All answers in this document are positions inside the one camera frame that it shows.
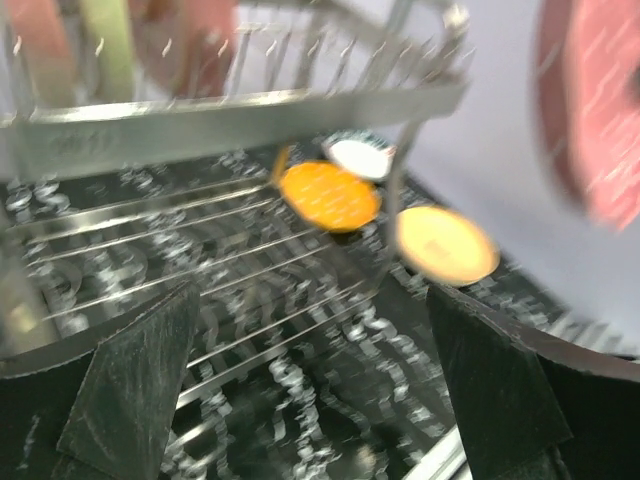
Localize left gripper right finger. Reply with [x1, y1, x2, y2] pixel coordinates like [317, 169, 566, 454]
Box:
[426, 285, 639, 479]

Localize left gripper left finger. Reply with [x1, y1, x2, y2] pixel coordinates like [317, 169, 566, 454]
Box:
[1, 281, 200, 479]

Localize beige tan round plate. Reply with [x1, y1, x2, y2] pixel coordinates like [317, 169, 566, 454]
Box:
[396, 206, 500, 287]

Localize yellow dotted plate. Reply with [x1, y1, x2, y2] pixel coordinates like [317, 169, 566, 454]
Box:
[271, 146, 381, 233]

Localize teal-rimmed lettered plate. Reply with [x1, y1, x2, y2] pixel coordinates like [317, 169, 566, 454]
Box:
[321, 130, 396, 183]

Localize pink dotted plate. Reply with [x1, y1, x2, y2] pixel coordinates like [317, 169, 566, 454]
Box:
[535, 0, 639, 230]
[129, 0, 237, 98]

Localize stainless steel dish rack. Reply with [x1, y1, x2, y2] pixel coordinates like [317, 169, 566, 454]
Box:
[1, 1, 469, 437]

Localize cream round plate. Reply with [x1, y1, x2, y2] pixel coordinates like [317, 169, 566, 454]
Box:
[79, 0, 135, 103]

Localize pink round plate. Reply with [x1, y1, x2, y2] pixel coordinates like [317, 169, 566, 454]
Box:
[6, 0, 76, 108]

